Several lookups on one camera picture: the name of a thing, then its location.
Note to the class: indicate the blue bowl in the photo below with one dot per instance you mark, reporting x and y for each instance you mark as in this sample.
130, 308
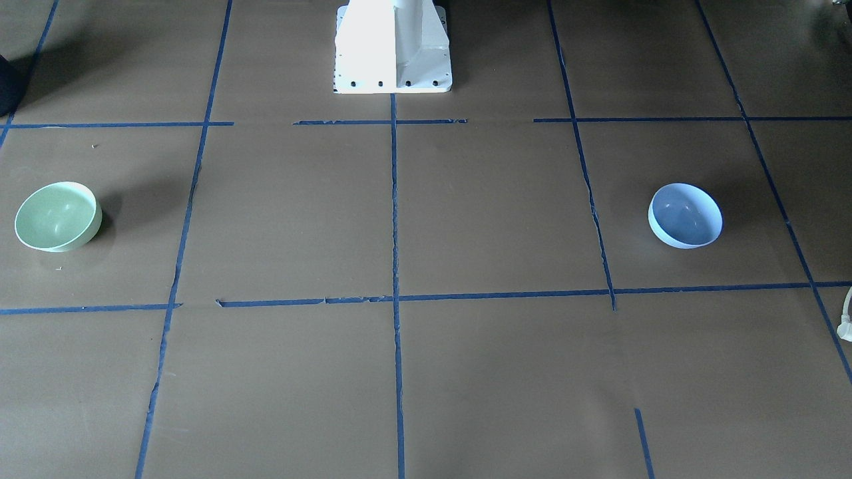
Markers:
684, 216

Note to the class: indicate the green bowl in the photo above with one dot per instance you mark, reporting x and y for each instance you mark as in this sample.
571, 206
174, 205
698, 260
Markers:
59, 217

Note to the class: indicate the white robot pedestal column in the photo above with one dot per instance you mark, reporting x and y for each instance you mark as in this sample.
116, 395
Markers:
392, 47

